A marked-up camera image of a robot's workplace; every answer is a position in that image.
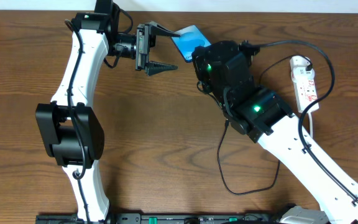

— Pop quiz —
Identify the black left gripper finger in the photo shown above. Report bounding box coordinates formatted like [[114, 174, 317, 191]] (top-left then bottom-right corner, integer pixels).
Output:
[[146, 61, 178, 76], [149, 21, 181, 37]]

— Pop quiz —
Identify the blue screen Galaxy smartphone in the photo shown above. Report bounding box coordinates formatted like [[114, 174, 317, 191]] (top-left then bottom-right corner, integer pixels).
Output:
[[171, 25, 211, 63]]

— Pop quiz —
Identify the white power strip socket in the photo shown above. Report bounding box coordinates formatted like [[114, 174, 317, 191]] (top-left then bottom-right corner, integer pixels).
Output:
[[290, 55, 318, 113]]

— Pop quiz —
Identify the black USB charging cable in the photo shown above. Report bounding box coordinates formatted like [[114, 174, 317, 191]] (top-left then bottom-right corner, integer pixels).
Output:
[[216, 54, 313, 197]]

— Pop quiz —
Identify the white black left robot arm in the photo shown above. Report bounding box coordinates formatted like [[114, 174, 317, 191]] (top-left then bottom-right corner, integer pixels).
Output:
[[35, 1, 179, 223]]

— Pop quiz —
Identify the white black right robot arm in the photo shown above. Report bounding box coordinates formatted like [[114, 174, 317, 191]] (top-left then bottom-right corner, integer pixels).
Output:
[[192, 40, 358, 223]]

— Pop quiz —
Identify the white power strip cord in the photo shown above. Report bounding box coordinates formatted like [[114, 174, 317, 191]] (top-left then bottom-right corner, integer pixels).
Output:
[[307, 112, 314, 139]]

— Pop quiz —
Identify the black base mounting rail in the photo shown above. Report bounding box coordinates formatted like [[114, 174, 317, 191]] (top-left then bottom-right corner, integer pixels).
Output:
[[35, 212, 291, 224]]

